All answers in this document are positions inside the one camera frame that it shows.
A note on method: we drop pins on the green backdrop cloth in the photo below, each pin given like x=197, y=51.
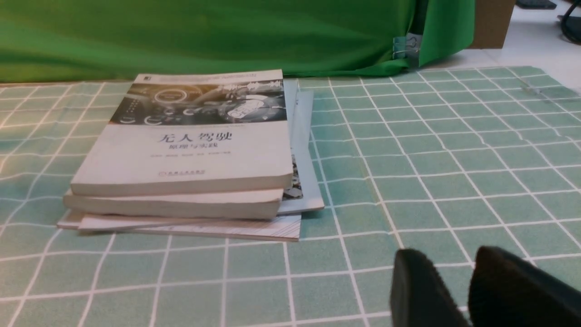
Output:
x=71, y=40

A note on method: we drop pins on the brown cardboard box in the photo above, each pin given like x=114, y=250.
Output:
x=492, y=19

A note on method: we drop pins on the metal binder clip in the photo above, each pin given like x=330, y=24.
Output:
x=405, y=47

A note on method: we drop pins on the green checkered tablecloth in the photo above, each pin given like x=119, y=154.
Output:
x=444, y=161

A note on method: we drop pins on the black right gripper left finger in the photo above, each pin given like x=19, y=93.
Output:
x=419, y=297

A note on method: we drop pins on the thin grey booklet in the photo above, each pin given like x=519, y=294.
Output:
x=304, y=194

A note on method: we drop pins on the top book white cover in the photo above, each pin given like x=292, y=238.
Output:
x=192, y=134

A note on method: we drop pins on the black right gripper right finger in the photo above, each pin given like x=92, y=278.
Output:
x=507, y=291

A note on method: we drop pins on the bottom thin white book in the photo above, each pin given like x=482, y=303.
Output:
x=284, y=228

